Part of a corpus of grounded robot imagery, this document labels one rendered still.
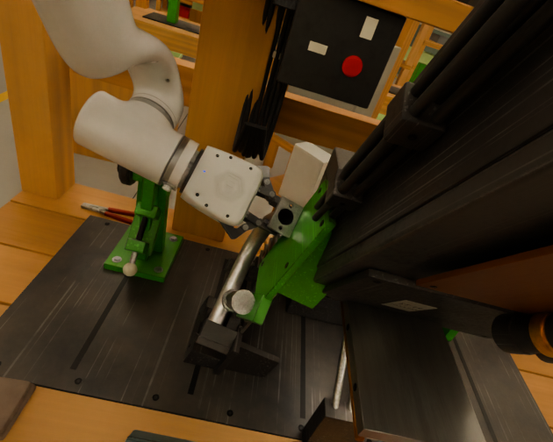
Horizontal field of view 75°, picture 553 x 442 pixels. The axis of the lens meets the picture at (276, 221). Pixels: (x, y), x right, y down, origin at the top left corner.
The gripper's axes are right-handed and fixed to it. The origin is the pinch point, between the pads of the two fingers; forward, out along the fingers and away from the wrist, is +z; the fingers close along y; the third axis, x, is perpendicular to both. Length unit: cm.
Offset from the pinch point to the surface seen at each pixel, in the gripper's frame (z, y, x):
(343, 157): 9.6, 19.2, 7.9
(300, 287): 6.8, -9.1, -4.5
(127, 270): -17.4, -18.7, 22.3
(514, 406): 67, -11, 5
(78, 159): -93, 25, 234
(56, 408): -16.5, -40.1, 8.2
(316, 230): 2.8, -1.9, -11.5
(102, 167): -75, 26, 230
